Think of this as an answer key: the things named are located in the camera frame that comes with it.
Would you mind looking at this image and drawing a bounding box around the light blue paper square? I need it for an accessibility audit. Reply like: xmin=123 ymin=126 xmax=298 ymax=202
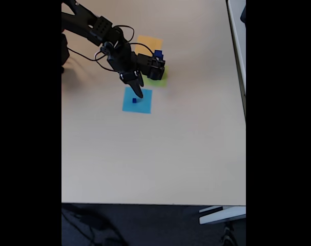
xmin=122 ymin=87 xmax=153 ymax=115

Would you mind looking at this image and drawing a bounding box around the green paper square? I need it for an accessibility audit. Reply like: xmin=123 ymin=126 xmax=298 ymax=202
xmin=142 ymin=65 xmax=169 ymax=88

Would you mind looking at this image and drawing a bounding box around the orange paper square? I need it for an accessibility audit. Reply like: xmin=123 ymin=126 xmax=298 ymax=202
xmin=133 ymin=35 xmax=163 ymax=56

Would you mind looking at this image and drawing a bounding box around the white neighbouring table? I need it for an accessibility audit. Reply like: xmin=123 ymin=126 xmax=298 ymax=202
xmin=226 ymin=0 xmax=246 ymax=120

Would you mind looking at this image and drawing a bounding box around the white table foot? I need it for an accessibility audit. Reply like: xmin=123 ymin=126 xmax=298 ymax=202
xmin=198 ymin=205 xmax=246 ymax=226

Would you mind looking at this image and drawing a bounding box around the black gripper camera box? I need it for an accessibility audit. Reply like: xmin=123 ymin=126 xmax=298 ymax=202
xmin=136 ymin=53 xmax=166 ymax=80

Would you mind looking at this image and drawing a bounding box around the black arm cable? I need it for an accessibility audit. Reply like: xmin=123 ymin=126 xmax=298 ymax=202
xmin=94 ymin=25 xmax=135 ymax=72

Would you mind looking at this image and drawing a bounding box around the black floor cable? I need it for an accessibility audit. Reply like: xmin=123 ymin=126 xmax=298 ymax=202
xmin=61 ymin=207 xmax=127 ymax=246

